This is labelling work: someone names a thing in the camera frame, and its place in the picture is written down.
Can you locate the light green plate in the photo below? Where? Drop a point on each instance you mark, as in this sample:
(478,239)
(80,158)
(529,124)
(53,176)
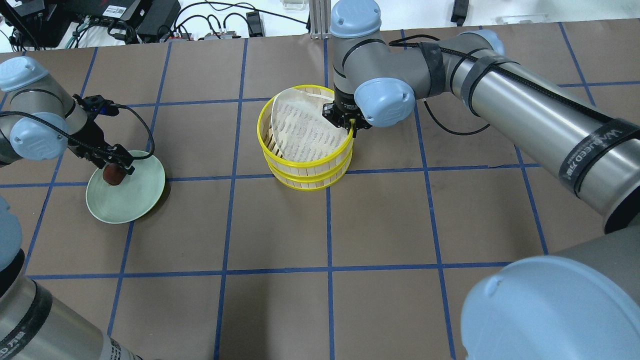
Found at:
(132,198)

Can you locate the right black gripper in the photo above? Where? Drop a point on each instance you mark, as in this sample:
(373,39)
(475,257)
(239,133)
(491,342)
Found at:
(343,113)

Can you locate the black power adapter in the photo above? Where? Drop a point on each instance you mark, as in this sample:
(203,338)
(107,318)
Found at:
(149,20)

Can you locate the dark red bun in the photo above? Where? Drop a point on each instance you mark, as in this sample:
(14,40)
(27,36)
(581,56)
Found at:
(113,174)

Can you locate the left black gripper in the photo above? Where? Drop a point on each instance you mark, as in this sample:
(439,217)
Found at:
(89,138)

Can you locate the black red computer box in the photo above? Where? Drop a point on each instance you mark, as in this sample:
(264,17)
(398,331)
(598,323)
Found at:
(95,10)

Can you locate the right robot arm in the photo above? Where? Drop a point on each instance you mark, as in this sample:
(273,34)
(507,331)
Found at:
(580,303)

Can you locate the white cloth liner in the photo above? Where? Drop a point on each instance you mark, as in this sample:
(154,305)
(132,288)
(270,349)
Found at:
(299,131)

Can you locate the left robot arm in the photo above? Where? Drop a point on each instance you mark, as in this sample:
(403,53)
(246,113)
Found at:
(43,121)

